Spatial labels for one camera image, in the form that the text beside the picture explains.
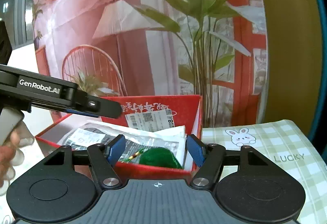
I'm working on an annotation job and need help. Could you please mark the green sachet with tassel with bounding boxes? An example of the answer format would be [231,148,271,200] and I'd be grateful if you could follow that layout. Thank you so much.
[121,147,183,169]

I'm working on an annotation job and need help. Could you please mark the gloved left hand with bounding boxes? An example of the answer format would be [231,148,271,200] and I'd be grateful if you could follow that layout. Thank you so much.
[1,107,34,195]

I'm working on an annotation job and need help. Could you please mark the clear plastic packaged item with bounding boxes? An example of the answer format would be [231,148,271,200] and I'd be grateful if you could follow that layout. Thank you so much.
[57,119,188,167]

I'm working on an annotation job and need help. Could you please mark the green plaid bunny tablecloth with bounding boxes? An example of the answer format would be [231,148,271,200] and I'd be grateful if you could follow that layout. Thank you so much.
[0,119,327,224]

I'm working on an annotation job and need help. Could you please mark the red strawberry cardboard box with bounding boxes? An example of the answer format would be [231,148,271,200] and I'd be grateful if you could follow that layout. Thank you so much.
[36,95,202,180]

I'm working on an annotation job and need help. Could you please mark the printed room backdrop poster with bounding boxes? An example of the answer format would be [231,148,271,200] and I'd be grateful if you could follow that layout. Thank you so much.
[32,0,268,127]

